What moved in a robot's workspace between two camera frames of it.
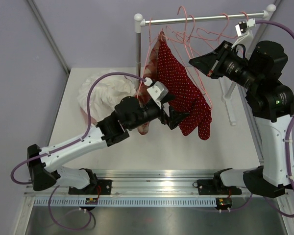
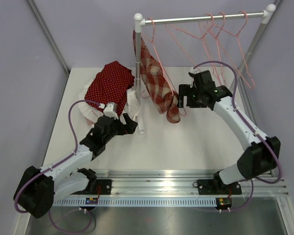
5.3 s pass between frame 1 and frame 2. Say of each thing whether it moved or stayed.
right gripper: moved
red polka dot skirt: moved
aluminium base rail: stayed
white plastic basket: stayed
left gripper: moved
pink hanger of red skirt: moved
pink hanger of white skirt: moved
